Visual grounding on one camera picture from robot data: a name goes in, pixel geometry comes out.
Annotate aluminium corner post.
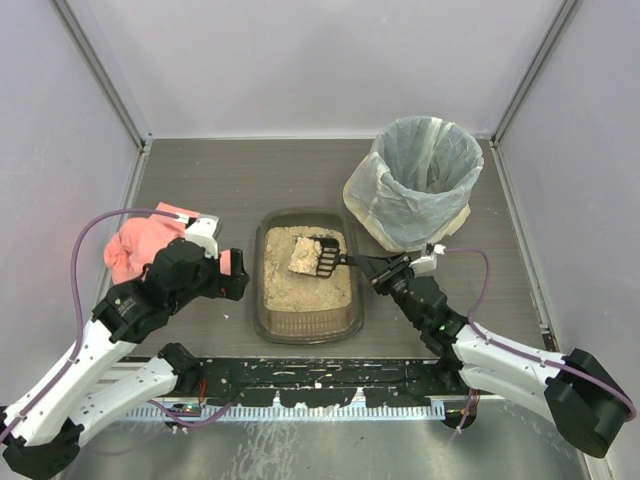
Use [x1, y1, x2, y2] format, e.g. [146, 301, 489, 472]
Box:
[492, 0, 584, 149]
[51, 1, 152, 152]

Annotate beige litter clump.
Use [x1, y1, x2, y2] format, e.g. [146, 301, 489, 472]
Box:
[288, 237, 322, 276]

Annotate pink cloth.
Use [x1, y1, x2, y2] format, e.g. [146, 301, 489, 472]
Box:
[103, 201, 234, 286]

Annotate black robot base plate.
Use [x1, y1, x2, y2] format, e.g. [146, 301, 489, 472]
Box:
[160, 357, 469, 408]

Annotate grey plastic litter box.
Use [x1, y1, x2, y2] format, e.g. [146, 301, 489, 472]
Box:
[254, 207, 364, 344]

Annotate black slotted litter scoop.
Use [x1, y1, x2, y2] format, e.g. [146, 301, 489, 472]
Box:
[296, 236, 371, 279]

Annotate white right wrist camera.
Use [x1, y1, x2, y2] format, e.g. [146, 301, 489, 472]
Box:
[410, 243, 446, 277]

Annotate translucent white bin liner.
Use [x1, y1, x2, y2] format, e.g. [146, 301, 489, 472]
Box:
[343, 116, 484, 252]

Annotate right aluminium corner post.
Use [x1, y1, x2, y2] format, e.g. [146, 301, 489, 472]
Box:
[492, 0, 584, 149]

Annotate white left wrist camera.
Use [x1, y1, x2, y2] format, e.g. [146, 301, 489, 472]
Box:
[184, 215, 220, 259]

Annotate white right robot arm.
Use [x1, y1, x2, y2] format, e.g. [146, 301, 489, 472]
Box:
[361, 255, 637, 458]

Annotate left aluminium corner post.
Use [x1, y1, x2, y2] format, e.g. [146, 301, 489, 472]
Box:
[51, 1, 152, 152]

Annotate beige cat litter pellets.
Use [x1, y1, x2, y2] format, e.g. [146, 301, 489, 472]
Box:
[263, 226, 352, 312]

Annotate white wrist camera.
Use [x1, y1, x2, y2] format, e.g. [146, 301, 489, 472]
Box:
[410, 243, 446, 277]
[184, 215, 220, 259]

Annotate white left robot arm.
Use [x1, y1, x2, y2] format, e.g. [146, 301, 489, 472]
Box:
[1, 238, 249, 479]

